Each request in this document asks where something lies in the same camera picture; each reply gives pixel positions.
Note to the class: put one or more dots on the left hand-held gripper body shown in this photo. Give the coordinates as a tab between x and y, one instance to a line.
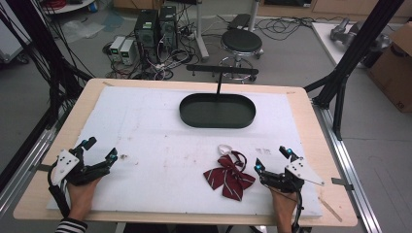
66	163

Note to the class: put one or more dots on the black metal frame post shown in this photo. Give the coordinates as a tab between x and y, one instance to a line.
356	48
32	39

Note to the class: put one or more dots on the clear plastic sheet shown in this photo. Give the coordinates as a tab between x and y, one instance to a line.
79	29

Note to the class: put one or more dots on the black flat device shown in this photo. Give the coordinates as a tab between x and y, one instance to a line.
239	21

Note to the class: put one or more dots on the black computer tower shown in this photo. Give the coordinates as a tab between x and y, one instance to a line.
168	27
147	32

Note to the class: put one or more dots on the thin wooden stick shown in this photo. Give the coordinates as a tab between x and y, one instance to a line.
330	209

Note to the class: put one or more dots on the black tray stand with bar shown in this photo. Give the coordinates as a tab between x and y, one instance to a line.
217	111

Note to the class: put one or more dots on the grey metal clamp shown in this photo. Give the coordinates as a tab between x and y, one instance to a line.
342	183
43	167

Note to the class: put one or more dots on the cardboard box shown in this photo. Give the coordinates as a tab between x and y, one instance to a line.
393	71

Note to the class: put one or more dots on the red striped bow tie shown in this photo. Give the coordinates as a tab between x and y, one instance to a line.
230	178

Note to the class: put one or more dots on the person's left hand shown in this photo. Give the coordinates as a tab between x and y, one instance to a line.
82	197

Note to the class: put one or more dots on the white foam mat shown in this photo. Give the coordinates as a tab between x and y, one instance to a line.
162	129

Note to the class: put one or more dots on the white power supply unit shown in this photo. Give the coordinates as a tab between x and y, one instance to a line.
116	47
127	51

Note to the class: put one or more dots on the black round stool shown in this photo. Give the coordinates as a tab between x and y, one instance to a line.
241	40

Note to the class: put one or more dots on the round white table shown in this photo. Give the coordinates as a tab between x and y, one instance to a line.
69	6

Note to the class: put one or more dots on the person's right hand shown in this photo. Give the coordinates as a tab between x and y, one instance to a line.
283	204

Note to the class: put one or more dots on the grey desk leg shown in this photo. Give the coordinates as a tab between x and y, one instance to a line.
253	14
200	32

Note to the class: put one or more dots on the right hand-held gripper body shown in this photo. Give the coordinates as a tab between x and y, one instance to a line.
299	171

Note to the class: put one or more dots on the green power supply units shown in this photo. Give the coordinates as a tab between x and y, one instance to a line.
168	63

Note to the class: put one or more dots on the aluminium rail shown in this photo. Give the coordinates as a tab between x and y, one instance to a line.
29	161
343	155

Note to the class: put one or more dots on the wooden table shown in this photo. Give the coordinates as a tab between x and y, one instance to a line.
307	129

